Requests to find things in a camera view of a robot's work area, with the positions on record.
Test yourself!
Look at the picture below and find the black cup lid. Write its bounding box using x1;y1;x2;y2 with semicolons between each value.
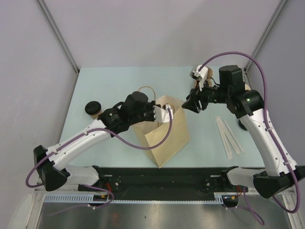
85;101;102;115

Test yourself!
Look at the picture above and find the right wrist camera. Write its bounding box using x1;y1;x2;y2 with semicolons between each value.
190;65;209;91

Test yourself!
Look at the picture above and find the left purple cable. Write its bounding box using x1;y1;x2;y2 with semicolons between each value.
25;108;173;217

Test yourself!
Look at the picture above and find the brown paper bag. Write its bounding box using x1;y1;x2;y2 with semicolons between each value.
132;95;189;168

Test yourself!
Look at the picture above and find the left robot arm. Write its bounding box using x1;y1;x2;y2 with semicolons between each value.
32;92;161;191

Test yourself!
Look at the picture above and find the cardboard cup carrier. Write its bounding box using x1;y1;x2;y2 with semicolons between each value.
163;103;175;116
192;65;213;91

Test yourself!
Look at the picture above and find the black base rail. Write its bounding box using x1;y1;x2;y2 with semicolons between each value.
78;167;248;201

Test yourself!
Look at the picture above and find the purple cable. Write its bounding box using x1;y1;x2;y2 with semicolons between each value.
199;51;300;225
25;108;173;217

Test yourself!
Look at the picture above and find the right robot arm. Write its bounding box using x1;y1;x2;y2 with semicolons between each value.
182;65;305;198

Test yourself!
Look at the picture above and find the wrapped straw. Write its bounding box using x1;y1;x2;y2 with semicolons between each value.
224;120;244;154
218;117;241;155
215;116;233;160

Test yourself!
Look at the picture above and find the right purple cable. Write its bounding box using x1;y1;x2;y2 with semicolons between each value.
199;51;300;225

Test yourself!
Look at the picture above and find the white cable duct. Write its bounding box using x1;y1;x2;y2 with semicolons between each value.
44;192;226;205

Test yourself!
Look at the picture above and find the aluminium frame rail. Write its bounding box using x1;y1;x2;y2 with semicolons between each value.
244;68;305;229

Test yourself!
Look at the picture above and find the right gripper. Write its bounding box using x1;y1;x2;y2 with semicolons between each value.
182;78;230;113

